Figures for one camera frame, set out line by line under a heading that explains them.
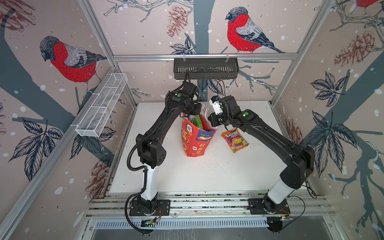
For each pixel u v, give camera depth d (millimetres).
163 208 730
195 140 779
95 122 713
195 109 757
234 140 951
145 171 563
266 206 671
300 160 429
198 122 858
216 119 700
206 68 1045
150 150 504
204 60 933
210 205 756
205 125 836
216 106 706
